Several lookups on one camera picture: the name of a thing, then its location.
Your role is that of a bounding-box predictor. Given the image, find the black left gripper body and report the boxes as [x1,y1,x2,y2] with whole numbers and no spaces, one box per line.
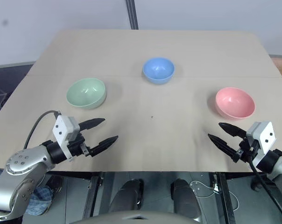
[66,132,92,159]

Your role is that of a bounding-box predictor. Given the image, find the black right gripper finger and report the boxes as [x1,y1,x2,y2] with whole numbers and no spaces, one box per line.
[218,122,248,140]
[207,133,240,161]

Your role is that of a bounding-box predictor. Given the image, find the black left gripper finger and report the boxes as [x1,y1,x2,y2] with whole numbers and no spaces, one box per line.
[89,135,119,158]
[78,118,106,132]

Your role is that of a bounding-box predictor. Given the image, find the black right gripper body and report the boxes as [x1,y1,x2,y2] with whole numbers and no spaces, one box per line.
[233,136,261,164]

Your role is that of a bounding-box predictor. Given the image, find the red bowl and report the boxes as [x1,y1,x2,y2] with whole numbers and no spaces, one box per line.
[215,87,256,120]

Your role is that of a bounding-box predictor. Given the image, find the green bowl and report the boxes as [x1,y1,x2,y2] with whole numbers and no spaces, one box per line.
[66,77,107,110]

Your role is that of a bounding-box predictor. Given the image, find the dark rounded robot leg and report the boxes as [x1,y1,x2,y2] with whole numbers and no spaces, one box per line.
[170,178,202,218]
[107,178,145,213]

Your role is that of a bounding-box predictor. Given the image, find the blue checked cloth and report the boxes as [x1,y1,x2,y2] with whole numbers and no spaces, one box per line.
[26,185,54,217]

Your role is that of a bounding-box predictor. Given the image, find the grey robot torso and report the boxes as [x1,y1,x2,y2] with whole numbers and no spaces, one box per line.
[72,210,202,224]

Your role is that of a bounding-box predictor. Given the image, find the blue bowl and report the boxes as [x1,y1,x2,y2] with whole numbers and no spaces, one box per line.
[142,57,175,85]

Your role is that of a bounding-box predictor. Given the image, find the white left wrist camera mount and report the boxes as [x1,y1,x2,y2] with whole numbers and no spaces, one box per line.
[52,114,80,162]

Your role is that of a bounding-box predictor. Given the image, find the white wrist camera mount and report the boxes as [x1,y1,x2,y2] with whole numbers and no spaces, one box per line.
[52,114,80,162]
[246,120,278,156]

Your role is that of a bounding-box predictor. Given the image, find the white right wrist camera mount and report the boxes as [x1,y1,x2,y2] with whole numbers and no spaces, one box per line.
[246,120,278,156]

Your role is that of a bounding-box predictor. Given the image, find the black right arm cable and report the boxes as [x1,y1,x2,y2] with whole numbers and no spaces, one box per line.
[247,146,282,221]

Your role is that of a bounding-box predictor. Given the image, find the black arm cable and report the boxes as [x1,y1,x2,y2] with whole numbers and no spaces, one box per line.
[23,110,62,150]
[247,146,282,221]

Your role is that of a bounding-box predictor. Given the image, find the thin white cable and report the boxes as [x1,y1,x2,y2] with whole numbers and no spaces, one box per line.
[189,180,240,211]

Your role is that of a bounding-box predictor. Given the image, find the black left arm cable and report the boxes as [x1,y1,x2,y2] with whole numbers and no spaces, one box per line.
[23,110,62,150]

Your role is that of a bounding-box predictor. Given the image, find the black table frame bar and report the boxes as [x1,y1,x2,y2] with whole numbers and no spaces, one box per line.
[212,172,237,224]
[83,172,105,224]

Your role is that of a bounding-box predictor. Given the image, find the dark wall strip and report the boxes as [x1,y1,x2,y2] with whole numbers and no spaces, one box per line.
[125,0,139,30]

